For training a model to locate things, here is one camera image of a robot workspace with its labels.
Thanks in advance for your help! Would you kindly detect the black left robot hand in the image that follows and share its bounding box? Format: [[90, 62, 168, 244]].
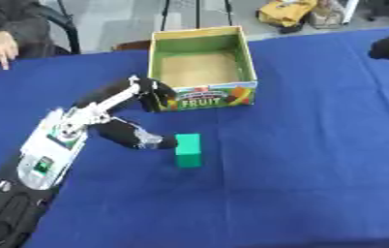
[[71, 75, 180, 150]]

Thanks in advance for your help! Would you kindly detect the cardboard box with green inside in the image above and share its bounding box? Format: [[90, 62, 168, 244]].
[[147, 25, 259, 112]]

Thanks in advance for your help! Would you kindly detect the green rectangular block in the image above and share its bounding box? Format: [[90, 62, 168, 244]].
[[174, 133, 203, 169]]

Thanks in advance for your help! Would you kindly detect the white bag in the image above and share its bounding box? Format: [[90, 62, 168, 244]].
[[308, 0, 347, 29]]

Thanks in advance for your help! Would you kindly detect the yellow bag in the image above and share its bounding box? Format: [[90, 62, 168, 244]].
[[255, 0, 320, 28]]

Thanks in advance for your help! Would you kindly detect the black chair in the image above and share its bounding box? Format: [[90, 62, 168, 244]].
[[33, 3, 83, 56]]

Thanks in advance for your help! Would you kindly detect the black tripod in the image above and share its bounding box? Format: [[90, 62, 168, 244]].
[[159, 0, 235, 32]]

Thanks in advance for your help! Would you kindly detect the person's hand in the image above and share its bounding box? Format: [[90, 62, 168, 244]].
[[0, 30, 20, 71]]

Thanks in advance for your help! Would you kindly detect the person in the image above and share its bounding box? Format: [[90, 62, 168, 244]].
[[0, 0, 59, 81]]

